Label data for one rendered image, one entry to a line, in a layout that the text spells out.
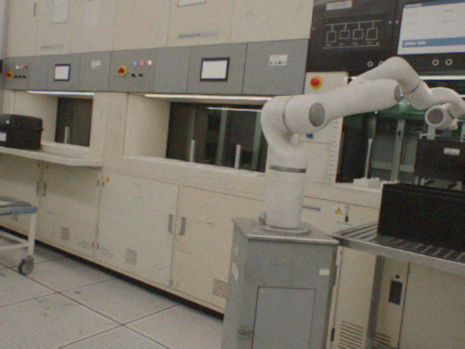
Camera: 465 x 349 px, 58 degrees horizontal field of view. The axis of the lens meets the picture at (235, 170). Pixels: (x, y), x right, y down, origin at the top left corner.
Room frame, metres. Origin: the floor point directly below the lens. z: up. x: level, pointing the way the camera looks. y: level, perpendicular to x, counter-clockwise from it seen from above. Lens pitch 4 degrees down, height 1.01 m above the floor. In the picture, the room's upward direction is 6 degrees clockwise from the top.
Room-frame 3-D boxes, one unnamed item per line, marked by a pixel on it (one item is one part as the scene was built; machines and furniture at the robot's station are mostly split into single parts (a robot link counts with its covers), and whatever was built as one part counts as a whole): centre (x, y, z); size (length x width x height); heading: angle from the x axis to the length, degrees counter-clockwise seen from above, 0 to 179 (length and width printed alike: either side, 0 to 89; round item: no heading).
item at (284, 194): (1.35, -0.16, 0.85); 0.19 x 0.19 x 0.18
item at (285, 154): (1.38, -0.15, 1.07); 0.19 x 0.12 x 0.24; 35
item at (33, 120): (3.38, 1.76, 0.93); 0.30 x 0.28 x 0.26; 52
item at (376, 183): (2.15, -0.74, 0.89); 0.22 x 0.21 x 0.04; 145
